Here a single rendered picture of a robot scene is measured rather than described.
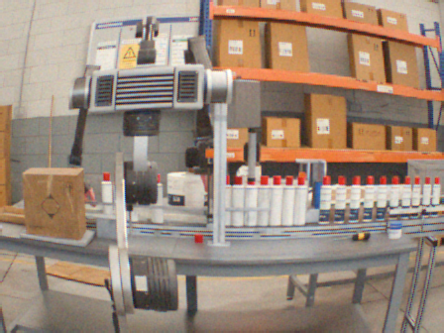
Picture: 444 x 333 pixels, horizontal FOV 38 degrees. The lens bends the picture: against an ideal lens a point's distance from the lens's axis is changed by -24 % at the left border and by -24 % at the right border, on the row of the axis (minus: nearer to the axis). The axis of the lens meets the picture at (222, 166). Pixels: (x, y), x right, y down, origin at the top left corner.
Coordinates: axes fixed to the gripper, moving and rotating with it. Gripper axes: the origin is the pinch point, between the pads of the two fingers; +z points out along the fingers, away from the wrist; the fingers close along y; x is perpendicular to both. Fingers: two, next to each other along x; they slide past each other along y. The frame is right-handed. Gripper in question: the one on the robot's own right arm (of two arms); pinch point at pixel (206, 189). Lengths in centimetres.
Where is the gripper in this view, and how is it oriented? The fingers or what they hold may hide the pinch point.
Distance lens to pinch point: 341.5
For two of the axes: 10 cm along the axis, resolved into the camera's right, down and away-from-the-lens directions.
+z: -0.1, 9.9, 1.3
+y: -10.0, -0.1, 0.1
